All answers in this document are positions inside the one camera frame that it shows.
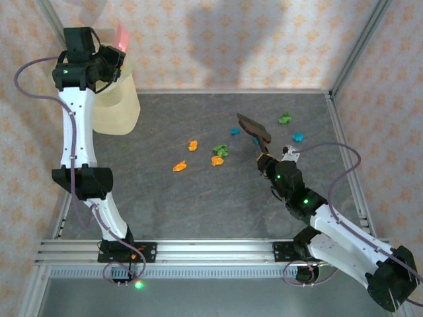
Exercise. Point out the pink plastic dustpan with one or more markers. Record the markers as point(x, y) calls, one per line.
point(121, 36)

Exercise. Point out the dark brown hand brush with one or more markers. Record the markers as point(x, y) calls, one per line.
point(252, 125)

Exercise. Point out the small blue paper scrap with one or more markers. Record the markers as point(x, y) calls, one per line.
point(235, 131)

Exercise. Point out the green paper scrap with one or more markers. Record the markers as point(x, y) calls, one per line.
point(220, 150)
point(285, 118)

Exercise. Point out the orange paper scrap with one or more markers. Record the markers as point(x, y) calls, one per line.
point(193, 145)
point(217, 160)
point(179, 166)

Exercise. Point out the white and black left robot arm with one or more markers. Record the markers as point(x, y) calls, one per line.
point(81, 132)

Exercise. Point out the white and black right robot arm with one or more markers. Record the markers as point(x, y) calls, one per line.
point(337, 237)

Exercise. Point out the beige plastic waste bin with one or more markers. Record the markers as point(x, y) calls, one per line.
point(115, 112)

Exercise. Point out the glowing indicator light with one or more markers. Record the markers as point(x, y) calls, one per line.
point(138, 284)

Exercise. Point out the aluminium corner post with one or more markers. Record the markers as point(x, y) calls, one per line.
point(359, 46)
point(53, 20)

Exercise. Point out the thin aluminium rail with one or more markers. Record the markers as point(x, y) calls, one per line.
point(231, 91)

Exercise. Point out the wide aluminium base rail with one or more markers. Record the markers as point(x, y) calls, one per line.
point(215, 252)

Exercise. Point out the aluminium frame leg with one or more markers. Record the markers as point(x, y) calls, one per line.
point(33, 290)

